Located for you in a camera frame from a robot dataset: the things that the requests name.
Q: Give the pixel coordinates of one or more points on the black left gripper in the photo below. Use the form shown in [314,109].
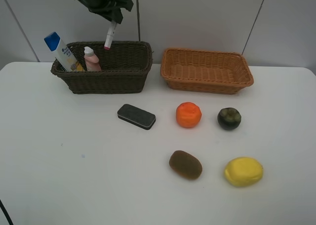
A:
[108,9]

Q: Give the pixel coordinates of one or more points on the white pink marker pen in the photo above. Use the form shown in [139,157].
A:
[110,35]

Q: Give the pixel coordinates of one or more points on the grey whiteboard eraser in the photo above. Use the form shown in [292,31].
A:
[136,116]

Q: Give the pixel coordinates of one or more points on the orange mandarin fruit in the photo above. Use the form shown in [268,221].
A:
[188,115]

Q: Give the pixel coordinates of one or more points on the dark purple mangosteen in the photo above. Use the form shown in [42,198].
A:
[229,118]

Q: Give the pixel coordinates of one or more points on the yellow lemon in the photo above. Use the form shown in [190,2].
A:
[243,171]

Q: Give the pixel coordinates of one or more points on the pink lotion bottle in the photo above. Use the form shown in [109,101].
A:
[91,60]

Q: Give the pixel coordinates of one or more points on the dark brown wicker basket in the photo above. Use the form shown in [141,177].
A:
[124,68]

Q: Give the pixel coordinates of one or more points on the white shampoo bottle blue cap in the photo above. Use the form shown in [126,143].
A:
[62,53]

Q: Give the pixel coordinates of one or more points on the orange wicker basket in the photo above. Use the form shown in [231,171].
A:
[205,71]

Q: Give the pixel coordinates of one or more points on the brown kiwi fruit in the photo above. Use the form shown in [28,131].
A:
[185,165]

